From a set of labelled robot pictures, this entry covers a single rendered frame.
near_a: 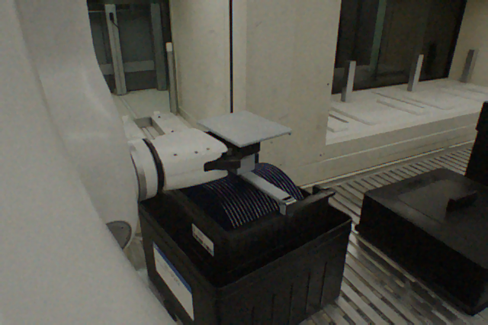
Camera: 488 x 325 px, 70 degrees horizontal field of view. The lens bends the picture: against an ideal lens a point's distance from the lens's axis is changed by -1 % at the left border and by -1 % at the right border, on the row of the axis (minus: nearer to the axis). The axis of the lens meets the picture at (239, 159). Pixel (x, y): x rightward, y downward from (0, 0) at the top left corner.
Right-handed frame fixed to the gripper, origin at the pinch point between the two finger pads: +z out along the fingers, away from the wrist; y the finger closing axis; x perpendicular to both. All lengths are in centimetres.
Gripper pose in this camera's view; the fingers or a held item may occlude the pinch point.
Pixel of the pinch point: (240, 139)
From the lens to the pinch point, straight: 56.3
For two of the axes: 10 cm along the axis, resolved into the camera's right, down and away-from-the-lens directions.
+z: 8.1, -2.5, 5.3
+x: 0.0, -9.0, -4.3
